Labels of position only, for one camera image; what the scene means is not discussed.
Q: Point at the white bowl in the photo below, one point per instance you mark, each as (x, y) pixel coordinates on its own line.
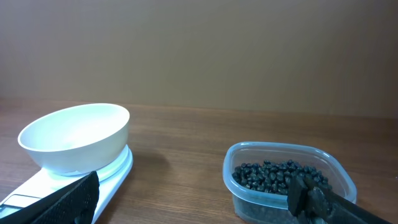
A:
(78, 139)

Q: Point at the black beans in container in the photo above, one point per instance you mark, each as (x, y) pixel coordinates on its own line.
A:
(275, 178)

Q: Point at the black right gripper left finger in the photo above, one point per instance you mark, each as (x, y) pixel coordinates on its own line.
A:
(74, 203)

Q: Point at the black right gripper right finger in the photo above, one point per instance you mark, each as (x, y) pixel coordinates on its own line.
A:
(310, 202)

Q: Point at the white digital kitchen scale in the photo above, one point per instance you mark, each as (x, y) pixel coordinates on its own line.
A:
(45, 183)

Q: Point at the clear plastic container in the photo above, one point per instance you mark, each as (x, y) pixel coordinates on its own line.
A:
(256, 207)

